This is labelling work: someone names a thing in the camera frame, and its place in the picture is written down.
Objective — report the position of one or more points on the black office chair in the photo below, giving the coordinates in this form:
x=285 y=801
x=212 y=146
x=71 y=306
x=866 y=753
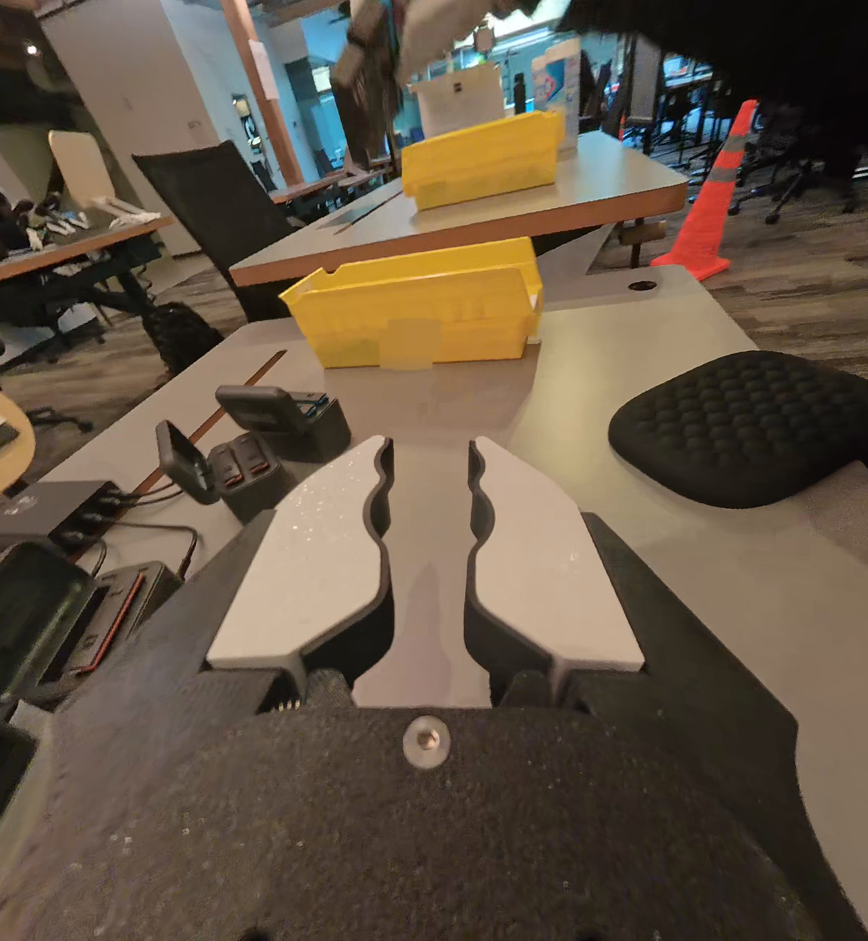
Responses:
x=214 y=199

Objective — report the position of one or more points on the black honeycomb pad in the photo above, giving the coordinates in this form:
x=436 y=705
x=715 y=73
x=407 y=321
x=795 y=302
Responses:
x=758 y=427

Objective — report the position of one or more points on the white cardboard box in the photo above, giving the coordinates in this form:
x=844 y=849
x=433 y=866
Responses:
x=459 y=103

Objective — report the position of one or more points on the wooden sign board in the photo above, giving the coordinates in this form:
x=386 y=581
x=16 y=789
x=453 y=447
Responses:
x=20 y=441

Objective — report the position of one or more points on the black usb hub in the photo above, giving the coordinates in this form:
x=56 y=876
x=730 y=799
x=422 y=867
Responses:
x=37 y=515

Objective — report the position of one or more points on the red-edged black battery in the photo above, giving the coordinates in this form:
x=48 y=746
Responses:
x=255 y=459
x=111 y=618
x=229 y=468

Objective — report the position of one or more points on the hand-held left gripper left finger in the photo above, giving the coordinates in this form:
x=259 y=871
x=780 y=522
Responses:
x=309 y=574

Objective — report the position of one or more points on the blue white carton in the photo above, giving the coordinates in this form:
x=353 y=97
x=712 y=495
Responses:
x=559 y=81

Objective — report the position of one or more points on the wooden pillar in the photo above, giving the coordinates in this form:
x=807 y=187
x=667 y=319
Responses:
x=265 y=88

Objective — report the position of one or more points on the wooden table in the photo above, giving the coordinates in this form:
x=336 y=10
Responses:
x=596 y=184
x=52 y=250

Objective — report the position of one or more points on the black backpack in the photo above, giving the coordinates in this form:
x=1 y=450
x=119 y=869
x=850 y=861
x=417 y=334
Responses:
x=184 y=335

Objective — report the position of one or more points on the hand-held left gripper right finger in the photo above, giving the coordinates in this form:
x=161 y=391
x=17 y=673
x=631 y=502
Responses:
x=552 y=574

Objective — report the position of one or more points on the yellow plastic bin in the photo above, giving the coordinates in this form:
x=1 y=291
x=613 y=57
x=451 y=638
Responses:
x=486 y=155
x=405 y=302

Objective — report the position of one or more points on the white chair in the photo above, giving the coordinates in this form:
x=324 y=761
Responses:
x=82 y=169

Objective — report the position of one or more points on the orange traffic cone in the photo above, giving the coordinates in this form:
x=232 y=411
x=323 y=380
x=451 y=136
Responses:
x=713 y=206

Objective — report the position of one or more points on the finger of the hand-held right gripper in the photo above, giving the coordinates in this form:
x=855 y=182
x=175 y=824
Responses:
x=456 y=22

